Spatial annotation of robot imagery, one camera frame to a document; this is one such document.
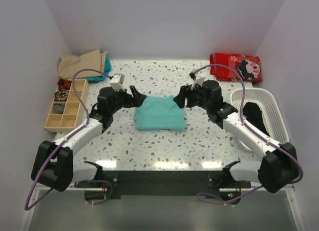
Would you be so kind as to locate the grey scrunchie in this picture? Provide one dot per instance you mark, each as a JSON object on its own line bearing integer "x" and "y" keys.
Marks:
{"x": 58, "y": 108}

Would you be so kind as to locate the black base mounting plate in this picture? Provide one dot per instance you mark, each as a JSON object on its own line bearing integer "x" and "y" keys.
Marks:
{"x": 169, "y": 183}

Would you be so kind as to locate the red black scrunchie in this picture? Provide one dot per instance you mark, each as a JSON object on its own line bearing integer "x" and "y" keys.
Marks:
{"x": 64, "y": 84}

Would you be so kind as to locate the white plastic laundry basket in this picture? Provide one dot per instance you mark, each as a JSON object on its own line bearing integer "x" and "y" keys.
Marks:
{"x": 271, "y": 116}

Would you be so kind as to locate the mint green t shirt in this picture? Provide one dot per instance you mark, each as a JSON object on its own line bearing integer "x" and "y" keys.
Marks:
{"x": 159, "y": 113}

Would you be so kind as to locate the black t shirt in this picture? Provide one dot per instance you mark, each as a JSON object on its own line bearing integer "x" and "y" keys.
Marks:
{"x": 253, "y": 114}

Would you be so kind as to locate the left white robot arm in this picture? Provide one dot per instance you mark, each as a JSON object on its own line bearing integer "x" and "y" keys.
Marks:
{"x": 54, "y": 164}

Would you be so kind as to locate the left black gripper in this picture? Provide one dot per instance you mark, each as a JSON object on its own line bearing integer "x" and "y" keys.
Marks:
{"x": 135, "y": 101}

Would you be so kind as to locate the wooden compartment tray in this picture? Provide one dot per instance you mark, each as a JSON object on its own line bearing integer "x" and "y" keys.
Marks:
{"x": 73, "y": 110}

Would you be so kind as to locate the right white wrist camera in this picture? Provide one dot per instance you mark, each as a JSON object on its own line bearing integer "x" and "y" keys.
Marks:
{"x": 197, "y": 80}

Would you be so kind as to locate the beige folded t shirt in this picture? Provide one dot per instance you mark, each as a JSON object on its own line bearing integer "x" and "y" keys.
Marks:
{"x": 70, "y": 64}

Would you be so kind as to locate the red cartoon print cloth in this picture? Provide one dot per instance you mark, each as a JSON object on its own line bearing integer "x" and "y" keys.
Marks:
{"x": 247, "y": 66}

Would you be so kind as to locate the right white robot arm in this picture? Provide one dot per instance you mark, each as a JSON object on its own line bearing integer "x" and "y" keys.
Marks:
{"x": 278, "y": 165}

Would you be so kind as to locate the patterned brown scrunchie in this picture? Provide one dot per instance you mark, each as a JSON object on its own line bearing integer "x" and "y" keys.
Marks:
{"x": 61, "y": 96}

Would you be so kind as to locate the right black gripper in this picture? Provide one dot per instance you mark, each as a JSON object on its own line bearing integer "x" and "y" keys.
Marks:
{"x": 186, "y": 92}

